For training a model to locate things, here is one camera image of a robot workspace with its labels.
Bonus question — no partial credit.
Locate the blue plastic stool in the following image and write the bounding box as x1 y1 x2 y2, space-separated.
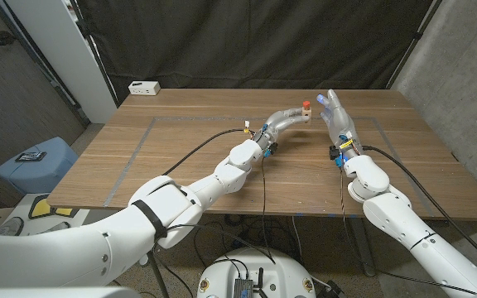
0 137 80 195

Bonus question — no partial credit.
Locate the white wall panel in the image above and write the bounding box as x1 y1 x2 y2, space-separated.
4 0 118 124

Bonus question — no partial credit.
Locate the grey table leg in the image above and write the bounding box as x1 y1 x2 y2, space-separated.
348 217 377 277

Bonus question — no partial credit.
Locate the black floor cable tangle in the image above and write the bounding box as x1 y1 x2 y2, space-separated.
192 214 301 266

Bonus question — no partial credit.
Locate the black backdrop stand pole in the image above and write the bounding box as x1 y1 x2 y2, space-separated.
69 0 120 108
386 0 445 90

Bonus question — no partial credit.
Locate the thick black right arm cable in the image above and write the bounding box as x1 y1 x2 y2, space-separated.
361 144 477 275

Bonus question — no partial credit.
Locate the thin black right wrist wire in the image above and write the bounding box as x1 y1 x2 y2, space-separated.
337 166 477 295

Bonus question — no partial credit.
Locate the white floor cable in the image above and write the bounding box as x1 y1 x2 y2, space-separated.
291 215 304 260

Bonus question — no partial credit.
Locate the black metal rail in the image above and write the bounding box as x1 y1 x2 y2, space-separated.
0 0 90 127

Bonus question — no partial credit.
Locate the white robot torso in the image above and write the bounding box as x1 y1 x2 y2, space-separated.
196 247 317 298

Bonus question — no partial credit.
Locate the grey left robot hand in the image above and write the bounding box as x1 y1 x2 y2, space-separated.
254 108 312 156

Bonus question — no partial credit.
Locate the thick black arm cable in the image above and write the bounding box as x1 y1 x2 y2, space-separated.
161 128 251 178
361 144 477 275

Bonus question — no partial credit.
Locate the black plug beside torso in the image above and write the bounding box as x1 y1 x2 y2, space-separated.
324 280 345 298

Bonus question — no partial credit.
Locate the white board yellow black marking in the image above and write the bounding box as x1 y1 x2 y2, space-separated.
17 192 93 227

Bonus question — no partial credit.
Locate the black backdrop curtain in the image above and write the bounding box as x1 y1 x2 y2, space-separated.
72 0 445 105

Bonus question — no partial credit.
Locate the thin black wrist wire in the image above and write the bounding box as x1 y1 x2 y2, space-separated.
337 166 477 295
258 158 277 265

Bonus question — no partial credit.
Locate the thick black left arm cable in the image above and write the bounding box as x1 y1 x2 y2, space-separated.
161 128 251 178

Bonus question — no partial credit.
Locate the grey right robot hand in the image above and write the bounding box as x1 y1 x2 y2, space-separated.
316 89 363 157

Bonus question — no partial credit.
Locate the white power strip box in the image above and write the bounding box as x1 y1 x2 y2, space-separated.
128 80 161 96

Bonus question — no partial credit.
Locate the black smartphone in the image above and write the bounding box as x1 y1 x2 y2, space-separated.
15 151 48 163

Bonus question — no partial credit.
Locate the thin black left wrist wire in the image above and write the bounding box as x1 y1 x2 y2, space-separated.
258 158 277 265

